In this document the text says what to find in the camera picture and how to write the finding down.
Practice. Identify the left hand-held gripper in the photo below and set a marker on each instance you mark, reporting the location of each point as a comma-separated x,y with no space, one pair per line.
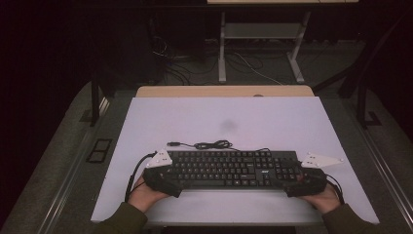
160,159

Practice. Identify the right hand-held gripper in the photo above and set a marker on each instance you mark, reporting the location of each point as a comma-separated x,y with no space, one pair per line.
316,161

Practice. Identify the black computer keyboard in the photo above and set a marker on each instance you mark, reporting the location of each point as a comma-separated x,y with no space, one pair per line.
227,169

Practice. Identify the person's left hand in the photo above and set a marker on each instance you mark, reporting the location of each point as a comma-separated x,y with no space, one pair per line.
144,196

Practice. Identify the person's right hand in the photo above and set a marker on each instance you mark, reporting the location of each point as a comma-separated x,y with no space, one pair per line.
324,201

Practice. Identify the white board sheet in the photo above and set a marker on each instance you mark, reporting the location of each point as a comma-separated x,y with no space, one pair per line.
227,117

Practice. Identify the black metal stand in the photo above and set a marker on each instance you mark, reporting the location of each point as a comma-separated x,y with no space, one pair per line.
94,104
362,81

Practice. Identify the black floor socket frame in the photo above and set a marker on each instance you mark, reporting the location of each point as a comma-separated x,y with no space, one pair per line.
99,150

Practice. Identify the white metal desk frame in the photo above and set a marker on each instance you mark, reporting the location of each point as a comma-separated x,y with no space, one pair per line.
259,31

